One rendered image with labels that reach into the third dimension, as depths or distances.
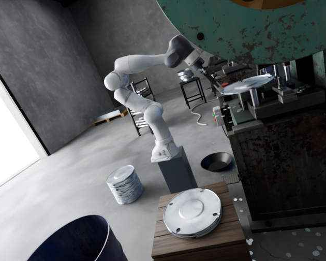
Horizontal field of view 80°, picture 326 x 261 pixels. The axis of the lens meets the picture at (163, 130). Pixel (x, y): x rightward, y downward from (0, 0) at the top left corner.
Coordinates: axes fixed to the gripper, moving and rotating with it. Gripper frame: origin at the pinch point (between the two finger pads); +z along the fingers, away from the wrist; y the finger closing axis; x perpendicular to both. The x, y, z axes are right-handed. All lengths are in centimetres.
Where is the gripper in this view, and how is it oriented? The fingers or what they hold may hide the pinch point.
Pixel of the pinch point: (218, 87)
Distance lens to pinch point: 123.4
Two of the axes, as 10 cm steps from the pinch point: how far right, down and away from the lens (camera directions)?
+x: 6.9, -6.2, -3.7
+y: -1.5, 3.8, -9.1
